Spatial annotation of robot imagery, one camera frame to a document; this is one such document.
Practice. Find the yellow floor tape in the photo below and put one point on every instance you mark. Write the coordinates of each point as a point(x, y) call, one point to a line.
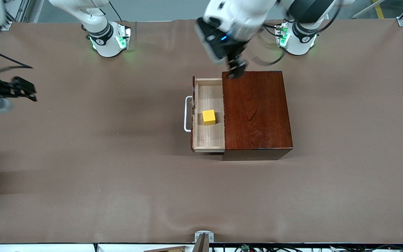
point(379, 8)

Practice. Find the green plug connector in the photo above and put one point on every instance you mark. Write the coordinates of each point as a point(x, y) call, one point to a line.
point(245, 247)

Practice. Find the brown table cover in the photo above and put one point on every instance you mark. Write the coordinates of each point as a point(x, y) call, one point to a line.
point(152, 196)

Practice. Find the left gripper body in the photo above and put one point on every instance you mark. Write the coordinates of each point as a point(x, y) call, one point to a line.
point(235, 56)

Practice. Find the dark wooden cabinet box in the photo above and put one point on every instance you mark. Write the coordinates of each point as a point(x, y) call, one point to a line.
point(257, 115)

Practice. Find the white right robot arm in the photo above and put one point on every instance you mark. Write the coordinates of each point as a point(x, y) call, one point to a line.
point(107, 45)

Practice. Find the slanted aluminium extrusion frame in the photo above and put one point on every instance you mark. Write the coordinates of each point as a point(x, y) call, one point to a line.
point(6, 24)

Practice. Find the yellow block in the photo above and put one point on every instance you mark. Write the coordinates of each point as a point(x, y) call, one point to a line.
point(208, 117)

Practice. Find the thin grey metal bar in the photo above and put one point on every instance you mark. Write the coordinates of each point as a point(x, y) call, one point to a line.
point(364, 11)

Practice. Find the grey metal bracket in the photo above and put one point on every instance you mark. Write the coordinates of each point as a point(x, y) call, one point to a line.
point(204, 239)

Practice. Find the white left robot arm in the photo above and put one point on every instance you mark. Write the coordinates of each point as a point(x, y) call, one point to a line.
point(301, 40)

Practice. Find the upright aluminium extrusion post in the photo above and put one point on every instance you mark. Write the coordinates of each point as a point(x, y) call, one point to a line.
point(22, 8)

